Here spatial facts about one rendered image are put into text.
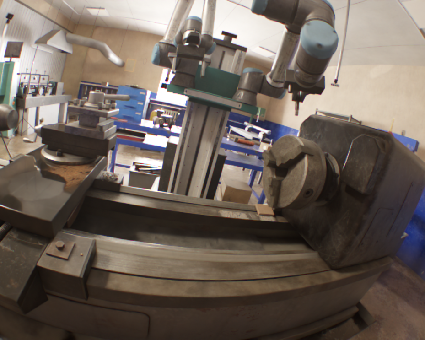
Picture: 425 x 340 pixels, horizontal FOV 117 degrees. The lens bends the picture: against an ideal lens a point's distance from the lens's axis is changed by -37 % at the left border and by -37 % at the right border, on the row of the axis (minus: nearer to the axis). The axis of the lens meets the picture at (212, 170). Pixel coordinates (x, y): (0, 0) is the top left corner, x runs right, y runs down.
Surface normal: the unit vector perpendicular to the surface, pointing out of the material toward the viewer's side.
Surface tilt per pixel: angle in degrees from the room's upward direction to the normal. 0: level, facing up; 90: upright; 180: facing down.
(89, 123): 90
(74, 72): 90
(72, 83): 90
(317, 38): 74
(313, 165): 60
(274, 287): 0
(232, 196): 90
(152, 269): 0
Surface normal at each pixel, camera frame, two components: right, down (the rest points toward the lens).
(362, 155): -0.94, -0.18
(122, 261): 0.26, -0.92
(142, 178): 0.26, 0.35
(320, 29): -0.22, -0.04
